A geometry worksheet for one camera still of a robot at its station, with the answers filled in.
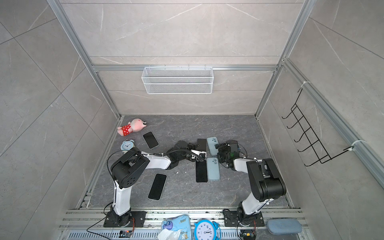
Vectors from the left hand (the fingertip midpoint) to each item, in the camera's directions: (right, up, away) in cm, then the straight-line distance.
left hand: (200, 143), depth 93 cm
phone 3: (-26, -27, -9) cm, 38 cm away
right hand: (+10, -3, +3) cm, 11 cm away
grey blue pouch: (+39, -37, -25) cm, 59 cm away
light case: (+8, 0, +11) cm, 14 cm away
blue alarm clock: (+2, -38, -25) cm, 45 cm away
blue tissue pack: (-9, -35, -24) cm, 43 cm away
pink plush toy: (-45, +12, +13) cm, 49 cm away
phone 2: (-35, +1, +11) cm, 37 cm away
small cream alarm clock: (-49, -2, +5) cm, 49 cm away
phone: (+1, -17, -5) cm, 17 cm away
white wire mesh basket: (-15, +43, +7) cm, 46 cm away
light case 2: (+8, -16, -3) cm, 18 cm away
